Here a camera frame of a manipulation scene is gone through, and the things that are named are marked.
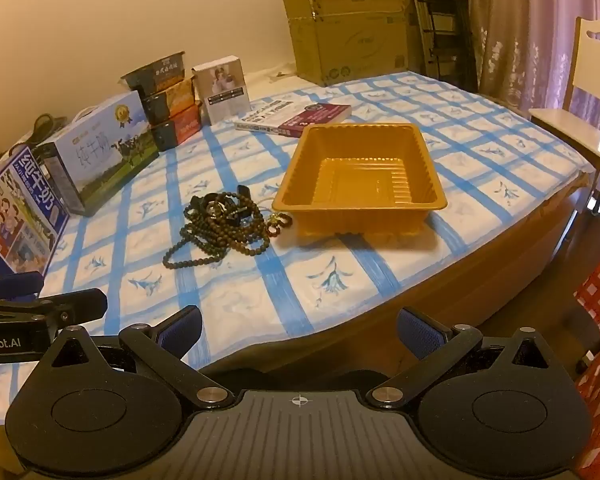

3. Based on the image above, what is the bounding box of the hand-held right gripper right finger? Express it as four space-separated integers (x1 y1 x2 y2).
365 306 561 411

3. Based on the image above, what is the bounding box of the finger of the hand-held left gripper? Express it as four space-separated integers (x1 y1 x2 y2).
0 287 108 331
0 271 46 301

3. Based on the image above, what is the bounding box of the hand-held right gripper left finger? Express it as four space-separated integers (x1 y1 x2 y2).
42 306 237 411

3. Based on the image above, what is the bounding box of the dark bead necklace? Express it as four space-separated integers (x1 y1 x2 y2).
161 210 241 271

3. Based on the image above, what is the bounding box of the black wrist watch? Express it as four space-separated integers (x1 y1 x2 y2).
189 185 253 223

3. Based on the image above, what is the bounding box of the brown bead necklace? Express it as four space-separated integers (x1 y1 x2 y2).
220 195 273 258

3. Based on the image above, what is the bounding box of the small red bead charm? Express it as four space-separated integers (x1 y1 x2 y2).
262 212 293 238

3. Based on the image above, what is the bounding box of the yellow plastic tray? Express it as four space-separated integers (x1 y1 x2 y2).
272 122 448 238

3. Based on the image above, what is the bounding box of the blue cartoon print milk carton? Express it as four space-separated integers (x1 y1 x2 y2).
0 145 71 276

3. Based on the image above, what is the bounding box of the green cow print milk carton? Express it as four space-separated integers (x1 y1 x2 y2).
35 91 160 217

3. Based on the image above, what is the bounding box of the blue checked bed sheet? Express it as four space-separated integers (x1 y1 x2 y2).
0 71 593 411

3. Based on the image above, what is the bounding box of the red instant noodle box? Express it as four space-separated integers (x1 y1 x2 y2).
150 105 202 152

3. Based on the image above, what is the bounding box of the maroon and white book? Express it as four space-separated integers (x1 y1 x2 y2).
234 102 353 140

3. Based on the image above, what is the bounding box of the white photo print box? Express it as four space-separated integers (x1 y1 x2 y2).
191 55 252 126

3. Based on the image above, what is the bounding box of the large cardboard box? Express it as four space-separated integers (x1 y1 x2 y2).
281 0 411 87

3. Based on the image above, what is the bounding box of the folding metal ladder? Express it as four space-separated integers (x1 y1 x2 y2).
405 0 481 92

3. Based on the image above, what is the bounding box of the white wooden chair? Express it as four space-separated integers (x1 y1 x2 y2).
527 16 600 213

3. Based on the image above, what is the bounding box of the pink patterned curtain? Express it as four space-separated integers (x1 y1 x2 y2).
452 0 600 141

